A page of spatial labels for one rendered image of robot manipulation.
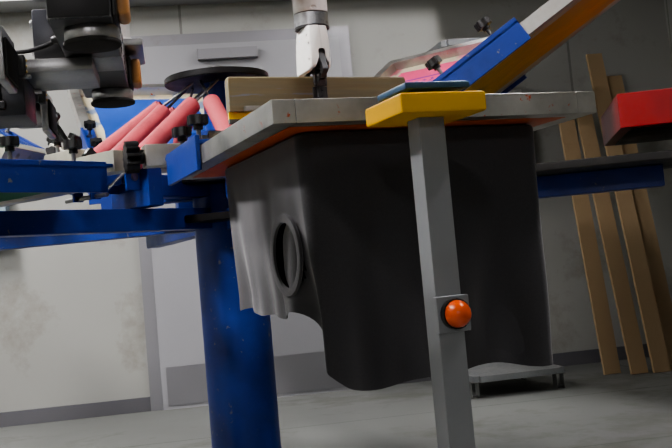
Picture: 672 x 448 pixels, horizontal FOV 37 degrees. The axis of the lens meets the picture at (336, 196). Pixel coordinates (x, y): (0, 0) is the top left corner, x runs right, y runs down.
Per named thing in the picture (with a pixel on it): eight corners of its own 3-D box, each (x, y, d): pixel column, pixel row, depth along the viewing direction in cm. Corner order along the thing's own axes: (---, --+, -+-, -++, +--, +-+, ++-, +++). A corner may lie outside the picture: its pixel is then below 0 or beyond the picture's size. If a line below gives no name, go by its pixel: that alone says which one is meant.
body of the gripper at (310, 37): (287, 29, 224) (291, 79, 223) (302, 17, 215) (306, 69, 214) (319, 29, 227) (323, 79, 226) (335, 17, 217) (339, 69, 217)
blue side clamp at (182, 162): (222, 168, 200) (219, 133, 201) (197, 170, 199) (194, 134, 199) (190, 184, 228) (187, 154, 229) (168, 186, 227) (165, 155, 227)
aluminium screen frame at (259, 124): (597, 112, 175) (594, 90, 175) (272, 124, 154) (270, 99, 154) (408, 168, 248) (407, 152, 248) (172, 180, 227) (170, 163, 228)
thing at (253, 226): (360, 348, 167) (341, 132, 169) (311, 354, 164) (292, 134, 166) (278, 338, 210) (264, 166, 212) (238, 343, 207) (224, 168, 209)
